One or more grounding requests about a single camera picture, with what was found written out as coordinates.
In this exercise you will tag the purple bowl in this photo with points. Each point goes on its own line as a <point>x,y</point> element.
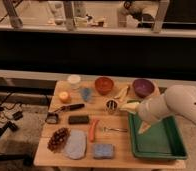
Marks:
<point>143,87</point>

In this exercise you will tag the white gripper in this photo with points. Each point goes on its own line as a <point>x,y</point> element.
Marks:
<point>130,107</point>

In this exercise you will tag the white plastic cup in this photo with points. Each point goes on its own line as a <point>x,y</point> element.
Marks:
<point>74,81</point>

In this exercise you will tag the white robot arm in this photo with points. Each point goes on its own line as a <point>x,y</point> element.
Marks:
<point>176,100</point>

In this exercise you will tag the metal fork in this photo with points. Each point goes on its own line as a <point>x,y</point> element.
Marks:
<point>113,129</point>

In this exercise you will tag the green plastic tray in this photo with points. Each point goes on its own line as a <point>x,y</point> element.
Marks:
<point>161,141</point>

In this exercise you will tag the black handled brush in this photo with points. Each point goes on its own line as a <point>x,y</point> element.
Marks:
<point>53,117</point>

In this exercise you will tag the orange bowl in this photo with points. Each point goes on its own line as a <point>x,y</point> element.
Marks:
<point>104,85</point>

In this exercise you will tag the banana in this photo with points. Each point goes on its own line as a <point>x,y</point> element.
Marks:
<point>122,94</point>

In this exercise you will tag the blue sponge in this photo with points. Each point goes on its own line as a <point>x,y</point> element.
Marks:
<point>103,151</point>

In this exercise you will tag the orange fruit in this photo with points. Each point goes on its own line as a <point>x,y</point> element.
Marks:
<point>64,97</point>

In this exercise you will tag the black rectangular block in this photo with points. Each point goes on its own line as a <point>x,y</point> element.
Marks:
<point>78,119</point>

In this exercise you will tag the wooden table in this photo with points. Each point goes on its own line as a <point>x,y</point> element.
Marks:
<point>96,109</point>

